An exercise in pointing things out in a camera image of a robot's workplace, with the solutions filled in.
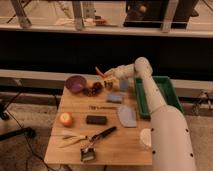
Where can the green plastic bin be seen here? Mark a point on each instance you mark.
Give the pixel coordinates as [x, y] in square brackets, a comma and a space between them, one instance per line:
[167, 90]

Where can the grey blue cloth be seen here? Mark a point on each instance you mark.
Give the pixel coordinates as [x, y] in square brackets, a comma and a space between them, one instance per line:
[127, 116]

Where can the black rectangular block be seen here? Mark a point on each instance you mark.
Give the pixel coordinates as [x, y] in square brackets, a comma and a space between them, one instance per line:
[98, 120]

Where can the purple bowl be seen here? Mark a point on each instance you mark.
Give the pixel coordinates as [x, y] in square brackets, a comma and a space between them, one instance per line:
[76, 83]

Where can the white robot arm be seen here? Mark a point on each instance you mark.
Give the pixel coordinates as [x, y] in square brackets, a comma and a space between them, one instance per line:
[170, 136]

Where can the blue sponge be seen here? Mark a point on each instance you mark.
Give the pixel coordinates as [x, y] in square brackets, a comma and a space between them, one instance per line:
[114, 98]

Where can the dark brown pinecone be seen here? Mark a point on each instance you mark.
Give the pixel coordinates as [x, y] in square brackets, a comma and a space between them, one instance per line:
[95, 89]

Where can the orange red pepper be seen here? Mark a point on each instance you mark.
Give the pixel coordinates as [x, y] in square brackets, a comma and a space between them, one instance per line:
[100, 73]

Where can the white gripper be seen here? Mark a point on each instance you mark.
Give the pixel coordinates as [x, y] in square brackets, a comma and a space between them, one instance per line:
[110, 78]

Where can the red yellow apple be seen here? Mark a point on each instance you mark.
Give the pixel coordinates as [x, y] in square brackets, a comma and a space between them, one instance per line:
[66, 119]

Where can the white cup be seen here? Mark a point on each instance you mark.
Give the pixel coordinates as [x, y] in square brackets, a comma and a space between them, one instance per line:
[145, 138]

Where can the black handled brush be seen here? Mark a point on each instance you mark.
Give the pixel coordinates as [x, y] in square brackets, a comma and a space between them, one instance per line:
[87, 153]

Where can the wooden board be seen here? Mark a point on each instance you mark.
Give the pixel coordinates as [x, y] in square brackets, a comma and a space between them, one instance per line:
[87, 131]

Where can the metal cup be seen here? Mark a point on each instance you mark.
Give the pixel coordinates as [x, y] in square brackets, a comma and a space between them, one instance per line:
[124, 85]

